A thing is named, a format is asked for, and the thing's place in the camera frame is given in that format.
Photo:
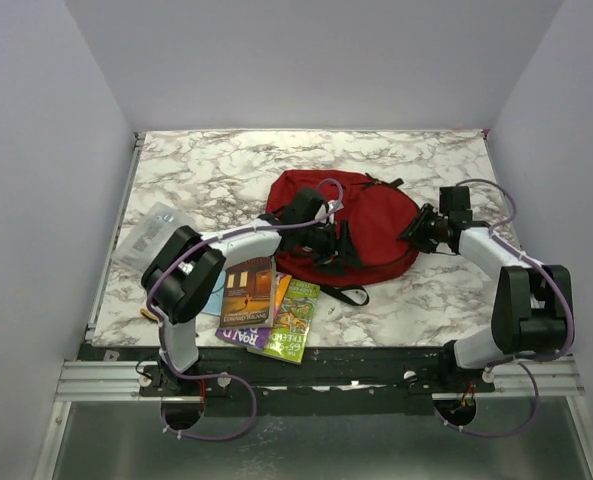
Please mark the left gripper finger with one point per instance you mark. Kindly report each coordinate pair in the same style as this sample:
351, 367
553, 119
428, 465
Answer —
346, 250
330, 267

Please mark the light blue book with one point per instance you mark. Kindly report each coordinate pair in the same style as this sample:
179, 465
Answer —
214, 303

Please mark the purple Roald Dahl book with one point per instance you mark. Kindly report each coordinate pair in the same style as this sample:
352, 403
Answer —
257, 337

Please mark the green Treehouse book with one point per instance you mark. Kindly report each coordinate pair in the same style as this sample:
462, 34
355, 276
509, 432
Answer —
288, 336

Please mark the yellow handled pliers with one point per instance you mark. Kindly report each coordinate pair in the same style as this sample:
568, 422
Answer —
148, 314

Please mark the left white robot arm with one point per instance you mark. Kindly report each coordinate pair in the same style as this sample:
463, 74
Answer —
182, 276

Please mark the dark brown paperback book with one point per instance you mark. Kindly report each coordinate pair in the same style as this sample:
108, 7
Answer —
249, 294

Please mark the red backpack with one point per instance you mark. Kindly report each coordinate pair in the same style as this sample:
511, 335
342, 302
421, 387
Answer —
377, 212

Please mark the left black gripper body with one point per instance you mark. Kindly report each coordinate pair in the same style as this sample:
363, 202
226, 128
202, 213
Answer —
320, 240

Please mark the aluminium mounting rail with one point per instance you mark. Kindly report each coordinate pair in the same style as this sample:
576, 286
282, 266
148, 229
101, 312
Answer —
118, 381

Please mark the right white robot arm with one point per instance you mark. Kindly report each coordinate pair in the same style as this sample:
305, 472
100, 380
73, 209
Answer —
532, 316

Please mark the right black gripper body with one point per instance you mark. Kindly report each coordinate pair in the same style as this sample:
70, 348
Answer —
428, 235

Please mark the clear plastic organizer box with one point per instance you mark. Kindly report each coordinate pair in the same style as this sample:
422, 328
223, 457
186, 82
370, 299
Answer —
148, 236

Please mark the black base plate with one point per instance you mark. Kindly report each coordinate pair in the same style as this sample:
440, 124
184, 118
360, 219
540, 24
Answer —
329, 381

